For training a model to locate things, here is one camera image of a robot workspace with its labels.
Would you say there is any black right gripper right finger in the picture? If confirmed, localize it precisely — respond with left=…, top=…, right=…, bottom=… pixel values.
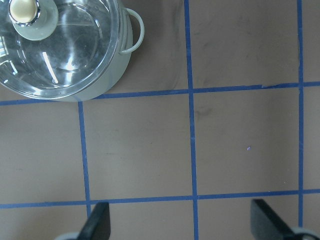
left=250, top=199, right=308, bottom=240

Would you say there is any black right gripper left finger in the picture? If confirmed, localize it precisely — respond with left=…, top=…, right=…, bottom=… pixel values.
left=78, top=202, right=111, bottom=240

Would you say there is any glass pot lid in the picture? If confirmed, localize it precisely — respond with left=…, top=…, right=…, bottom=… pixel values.
left=0, top=0, right=120, bottom=99

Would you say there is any pale green cooking pot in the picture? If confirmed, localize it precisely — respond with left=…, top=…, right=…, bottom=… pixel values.
left=0, top=7, right=145, bottom=103

